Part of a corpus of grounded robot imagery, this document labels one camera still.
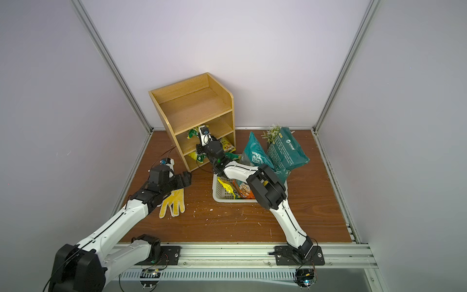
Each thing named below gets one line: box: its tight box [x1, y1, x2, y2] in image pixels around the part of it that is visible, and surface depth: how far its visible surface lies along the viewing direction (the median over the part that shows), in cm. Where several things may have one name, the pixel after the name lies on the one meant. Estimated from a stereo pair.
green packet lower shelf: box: [196, 152, 208, 164], surface depth 102 cm
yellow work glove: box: [156, 187, 186, 219], surface depth 89 cm
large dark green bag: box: [240, 127, 311, 184], surface depth 79 cm
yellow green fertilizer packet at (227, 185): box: [217, 176, 236, 200], surface depth 87 cm
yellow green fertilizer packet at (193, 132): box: [186, 126, 200, 139], surface depth 92 cm
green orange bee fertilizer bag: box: [232, 178, 256, 200], surface depth 85 cm
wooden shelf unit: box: [148, 72, 236, 173], surface depth 91 cm
